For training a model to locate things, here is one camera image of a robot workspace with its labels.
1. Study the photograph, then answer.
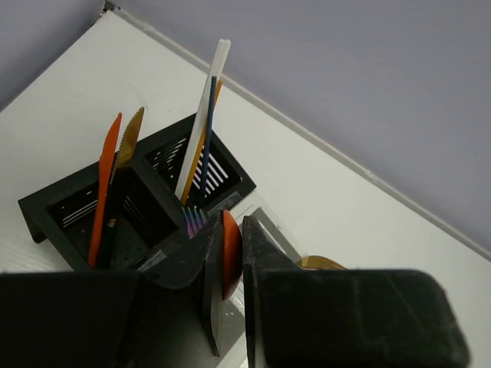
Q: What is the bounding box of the white utensil container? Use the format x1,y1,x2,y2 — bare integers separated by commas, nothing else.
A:
226,199,304,330

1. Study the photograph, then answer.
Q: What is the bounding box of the orange chopstick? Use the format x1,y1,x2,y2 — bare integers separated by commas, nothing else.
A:
180,76,222,205

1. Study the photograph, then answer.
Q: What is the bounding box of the orange plastic spoon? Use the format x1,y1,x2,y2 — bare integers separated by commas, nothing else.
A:
222,210,242,301

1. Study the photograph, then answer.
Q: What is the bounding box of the iridescent blue purple fork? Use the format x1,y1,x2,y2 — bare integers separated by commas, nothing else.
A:
181,206,207,238

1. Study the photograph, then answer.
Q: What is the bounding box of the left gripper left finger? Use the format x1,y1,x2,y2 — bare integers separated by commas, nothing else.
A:
1,214,223,367

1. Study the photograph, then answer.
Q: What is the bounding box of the gold knife black handle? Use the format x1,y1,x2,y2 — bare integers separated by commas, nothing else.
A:
97,107,145,269

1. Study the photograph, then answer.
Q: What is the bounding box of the white chopstick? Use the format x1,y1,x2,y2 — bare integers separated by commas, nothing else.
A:
175,39,231,199
175,39,231,205

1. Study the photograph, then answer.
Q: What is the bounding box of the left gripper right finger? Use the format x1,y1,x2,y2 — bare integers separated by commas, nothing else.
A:
242,216,471,367

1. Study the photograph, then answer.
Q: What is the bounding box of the gold ornate fork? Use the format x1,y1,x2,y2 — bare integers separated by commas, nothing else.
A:
297,255,346,270

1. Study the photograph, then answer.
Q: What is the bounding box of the orange plastic knife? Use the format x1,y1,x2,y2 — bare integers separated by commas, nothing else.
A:
88,113,122,268

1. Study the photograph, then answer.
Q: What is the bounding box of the black utensil container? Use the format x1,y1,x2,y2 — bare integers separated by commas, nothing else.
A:
18,116,255,271

